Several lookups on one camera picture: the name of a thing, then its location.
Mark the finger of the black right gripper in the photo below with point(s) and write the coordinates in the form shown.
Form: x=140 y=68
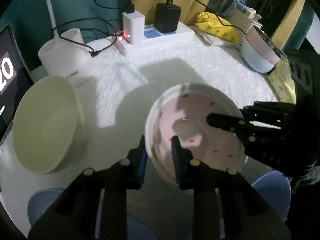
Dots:
x=226 y=122

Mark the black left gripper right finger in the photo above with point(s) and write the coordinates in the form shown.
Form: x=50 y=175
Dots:
x=225 y=205

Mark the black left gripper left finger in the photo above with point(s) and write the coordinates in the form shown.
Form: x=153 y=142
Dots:
x=94 y=197

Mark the pink dotted bowl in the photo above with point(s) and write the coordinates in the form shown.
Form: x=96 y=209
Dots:
x=182 y=110

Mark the pale green bowl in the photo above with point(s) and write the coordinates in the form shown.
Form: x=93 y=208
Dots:
x=49 y=126

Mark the yellow packet by bowls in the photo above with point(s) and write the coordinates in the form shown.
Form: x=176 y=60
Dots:
x=282 y=83

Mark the blue plate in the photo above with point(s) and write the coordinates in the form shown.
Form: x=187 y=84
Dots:
x=273 y=186

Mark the white woven basket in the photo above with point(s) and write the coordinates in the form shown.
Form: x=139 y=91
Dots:
x=243 y=24

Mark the yellow snack bag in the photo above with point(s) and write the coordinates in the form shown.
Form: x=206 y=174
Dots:
x=216 y=26

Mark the white lace tablecloth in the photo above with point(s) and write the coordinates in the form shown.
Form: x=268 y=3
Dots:
x=124 y=86

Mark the white power strip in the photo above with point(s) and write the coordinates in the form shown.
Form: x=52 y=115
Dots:
x=153 y=39

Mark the black charger adapter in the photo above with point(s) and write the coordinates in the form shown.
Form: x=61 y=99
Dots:
x=167 y=17

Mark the white charger adapter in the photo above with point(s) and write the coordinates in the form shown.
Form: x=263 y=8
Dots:
x=133 y=27

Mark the tablet showing clock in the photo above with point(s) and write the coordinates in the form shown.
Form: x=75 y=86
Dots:
x=15 y=78

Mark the white desk lamp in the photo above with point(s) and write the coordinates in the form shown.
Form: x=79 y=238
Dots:
x=65 y=54

